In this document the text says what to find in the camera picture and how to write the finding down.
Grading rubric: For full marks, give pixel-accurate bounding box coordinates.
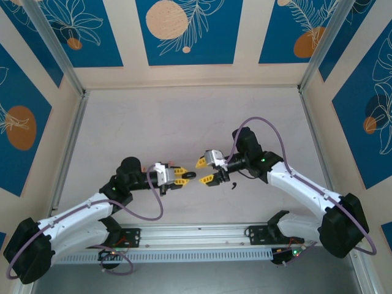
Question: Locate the black controller board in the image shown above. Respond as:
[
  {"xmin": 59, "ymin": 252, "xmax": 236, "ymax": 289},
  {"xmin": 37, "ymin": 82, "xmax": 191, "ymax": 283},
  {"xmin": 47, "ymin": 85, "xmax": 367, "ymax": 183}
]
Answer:
[
  {"xmin": 271, "ymin": 246, "xmax": 307, "ymax": 267},
  {"xmin": 97, "ymin": 247, "xmax": 125, "ymax": 271}
]

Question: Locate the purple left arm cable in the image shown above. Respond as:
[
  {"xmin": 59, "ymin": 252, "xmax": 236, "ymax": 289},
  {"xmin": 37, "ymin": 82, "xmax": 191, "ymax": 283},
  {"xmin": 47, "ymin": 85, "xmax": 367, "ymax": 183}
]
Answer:
[{"xmin": 6, "ymin": 164, "xmax": 165, "ymax": 280}]

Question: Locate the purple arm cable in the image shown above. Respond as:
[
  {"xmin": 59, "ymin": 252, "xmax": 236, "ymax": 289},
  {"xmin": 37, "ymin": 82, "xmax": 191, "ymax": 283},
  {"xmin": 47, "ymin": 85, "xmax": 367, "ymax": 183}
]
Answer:
[
  {"xmin": 6, "ymin": 164, "xmax": 165, "ymax": 280},
  {"xmin": 225, "ymin": 116, "xmax": 378, "ymax": 268}
]

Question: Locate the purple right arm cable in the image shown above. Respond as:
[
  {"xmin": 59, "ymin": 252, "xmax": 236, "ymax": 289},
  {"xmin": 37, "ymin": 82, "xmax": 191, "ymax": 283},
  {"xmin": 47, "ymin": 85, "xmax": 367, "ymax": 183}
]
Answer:
[{"xmin": 225, "ymin": 116, "xmax": 378, "ymax": 268}]

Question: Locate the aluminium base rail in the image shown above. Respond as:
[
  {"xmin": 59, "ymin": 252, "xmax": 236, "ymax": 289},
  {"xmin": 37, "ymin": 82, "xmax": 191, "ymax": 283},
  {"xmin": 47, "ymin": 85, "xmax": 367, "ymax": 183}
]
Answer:
[{"xmin": 119, "ymin": 222, "xmax": 272, "ymax": 246}]

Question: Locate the aluminium table side rail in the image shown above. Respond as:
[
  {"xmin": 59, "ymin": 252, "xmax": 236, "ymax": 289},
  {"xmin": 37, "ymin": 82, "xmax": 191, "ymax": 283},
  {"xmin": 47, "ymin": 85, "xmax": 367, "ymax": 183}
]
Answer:
[
  {"xmin": 45, "ymin": 90, "xmax": 91, "ymax": 227},
  {"xmin": 298, "ymin": 88, "xmax": 342, "ymax": 221}
]

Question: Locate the grey slotted cable duct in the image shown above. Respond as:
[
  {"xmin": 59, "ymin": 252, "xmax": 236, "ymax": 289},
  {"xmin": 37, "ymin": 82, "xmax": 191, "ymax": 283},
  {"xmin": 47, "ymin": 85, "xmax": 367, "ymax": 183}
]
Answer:
[{"xmin": 56, "ymin": 248, "xmax": 274, "ymax": 264}]

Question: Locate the blue floral wall panel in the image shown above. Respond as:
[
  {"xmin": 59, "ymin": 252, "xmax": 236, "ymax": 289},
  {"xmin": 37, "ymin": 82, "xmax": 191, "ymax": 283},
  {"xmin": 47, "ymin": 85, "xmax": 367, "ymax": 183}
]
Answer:
[
  {"xmin": 258, "ymin": 0, "xmax": 343, "ymax": 65},
  {"xmin": 332, "ymin": 29, "xmax": 392, "ymax": 190},
  {"xmin": 39, "ymin": 0, "xmax": 124, "ymax": 69},
  {"xmin": 0, "ymin": 0, "xmax": 64, "ymax": 89},
  {"xmin": 318, "ymin": 0, "xmax": 392, "ymax": 83},
  {"xmin": 0, "ymin": 42, "xmax": 53, "ymax": 197},
  {"xmin": 135, "ymin": 0, "xmax": 244, "ymax": 66}
]

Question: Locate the aluminium frame post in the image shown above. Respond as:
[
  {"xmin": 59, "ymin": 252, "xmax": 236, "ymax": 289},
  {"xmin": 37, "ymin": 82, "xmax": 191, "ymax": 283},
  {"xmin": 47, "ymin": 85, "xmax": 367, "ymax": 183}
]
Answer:
[
  {"xmin": 298, "ymin": 0, "xmax": 379, "ymax": 94},
  {"xmin": 21, "ymin": 0, "xmax": 86, "ymax": 97}
]

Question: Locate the aluminium lower frame rail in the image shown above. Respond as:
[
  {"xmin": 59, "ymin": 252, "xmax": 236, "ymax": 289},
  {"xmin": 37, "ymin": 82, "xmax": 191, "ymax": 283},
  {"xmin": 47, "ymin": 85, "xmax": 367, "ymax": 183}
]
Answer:
[
  {"xmin": 347, "ymin": 247, "xmax": 379, "ymax": 294},
  {"xmin": 14, "ymin": 281, "xmax": 36, "ymax": 294}
]

